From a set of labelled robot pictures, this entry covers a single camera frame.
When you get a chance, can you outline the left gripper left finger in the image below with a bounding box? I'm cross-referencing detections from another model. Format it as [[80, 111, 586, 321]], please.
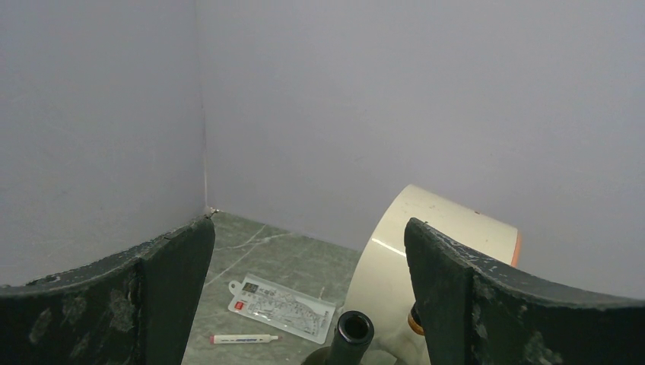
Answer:
[[1, 216, 215, 364]]

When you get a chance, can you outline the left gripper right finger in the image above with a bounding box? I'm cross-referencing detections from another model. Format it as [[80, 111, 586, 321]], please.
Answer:
[[404, 218, 644, 364]]

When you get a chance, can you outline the dark green wine bottle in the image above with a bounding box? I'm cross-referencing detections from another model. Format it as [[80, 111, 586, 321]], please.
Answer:
[[302, 310, 375, 365]]

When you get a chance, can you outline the white marker pen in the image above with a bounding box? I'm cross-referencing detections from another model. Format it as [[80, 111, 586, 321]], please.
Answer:
[[209, 334, 281, 344]]

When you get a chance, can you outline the cream cylindrical drum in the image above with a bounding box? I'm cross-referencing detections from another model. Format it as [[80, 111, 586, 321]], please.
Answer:
[[343, 185, 522, 364]]

